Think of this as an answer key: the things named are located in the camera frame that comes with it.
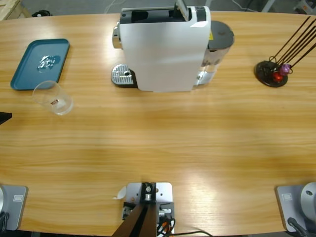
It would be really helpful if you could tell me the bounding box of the metal drip tray grate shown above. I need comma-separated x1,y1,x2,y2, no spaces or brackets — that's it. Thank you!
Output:
110,63,138,88

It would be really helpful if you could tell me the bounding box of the dark brown post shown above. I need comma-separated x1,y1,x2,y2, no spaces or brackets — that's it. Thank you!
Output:
111,182,158,237

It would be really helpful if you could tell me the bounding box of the teal plastic serving tray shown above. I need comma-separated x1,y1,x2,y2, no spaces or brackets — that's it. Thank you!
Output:
10,38,71,91

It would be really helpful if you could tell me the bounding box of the black power cable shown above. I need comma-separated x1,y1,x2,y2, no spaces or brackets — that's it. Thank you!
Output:
172,231,213,237

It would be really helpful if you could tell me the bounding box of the white paper tab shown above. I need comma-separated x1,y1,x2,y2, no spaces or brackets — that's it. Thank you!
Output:
113,186,127,199

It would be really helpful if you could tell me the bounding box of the black floor equipment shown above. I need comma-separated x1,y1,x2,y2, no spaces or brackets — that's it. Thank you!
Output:
32,9,53,17

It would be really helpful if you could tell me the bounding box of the clear water tank grey lid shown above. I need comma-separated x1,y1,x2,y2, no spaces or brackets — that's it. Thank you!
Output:
194,20,236,87

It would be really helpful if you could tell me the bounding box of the black capsule holder with rods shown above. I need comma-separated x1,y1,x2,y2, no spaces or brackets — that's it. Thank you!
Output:
254,16,316,88

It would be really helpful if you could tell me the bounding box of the grey metal frame leg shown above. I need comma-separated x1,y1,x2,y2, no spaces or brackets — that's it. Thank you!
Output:
261,0,276,12

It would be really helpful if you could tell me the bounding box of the wooden crate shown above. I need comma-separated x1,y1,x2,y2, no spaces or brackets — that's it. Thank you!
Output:
0,0,32,20

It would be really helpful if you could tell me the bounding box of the clear drinking glass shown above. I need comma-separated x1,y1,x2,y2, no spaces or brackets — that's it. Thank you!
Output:
32,80,74,116

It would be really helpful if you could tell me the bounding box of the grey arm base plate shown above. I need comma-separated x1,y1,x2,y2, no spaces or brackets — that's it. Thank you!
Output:
0,185,29,231
275,182,316,233

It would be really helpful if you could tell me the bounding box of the white mounting block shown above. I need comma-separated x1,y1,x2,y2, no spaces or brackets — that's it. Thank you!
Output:
122,182,176,235

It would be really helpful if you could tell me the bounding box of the white capsule coffee machine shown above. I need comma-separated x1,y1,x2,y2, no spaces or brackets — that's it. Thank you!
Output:
112,5,213,93

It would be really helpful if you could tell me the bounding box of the black cable at base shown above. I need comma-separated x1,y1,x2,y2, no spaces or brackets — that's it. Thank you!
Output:
0,211,10,231
287,217,309,237

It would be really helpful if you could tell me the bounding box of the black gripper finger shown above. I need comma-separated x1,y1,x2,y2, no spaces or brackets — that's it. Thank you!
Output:
0,112,12,125

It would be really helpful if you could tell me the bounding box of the crumpled clear foil wrapper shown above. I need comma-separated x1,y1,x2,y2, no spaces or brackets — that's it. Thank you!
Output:
37,55,61,72

